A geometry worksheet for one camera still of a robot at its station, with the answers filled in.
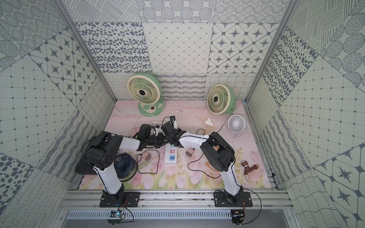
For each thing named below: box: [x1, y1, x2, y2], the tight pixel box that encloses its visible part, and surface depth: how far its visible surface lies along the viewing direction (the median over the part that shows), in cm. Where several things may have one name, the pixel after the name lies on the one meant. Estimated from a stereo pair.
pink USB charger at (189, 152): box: [185, 147, 195, 158], surface depth 92 cm
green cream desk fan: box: [206, 83, 237, 116], surface depth 103 cm
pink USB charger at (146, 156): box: [141, 151, 152, 162], surface depth 90 cm
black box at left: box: [75, 157, 98, 175], surface depth 82 cm
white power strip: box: [163, 143, 178, 164], surface depth 90 cm
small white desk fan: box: [227, 114, 248, 133], surface depth 97 cm
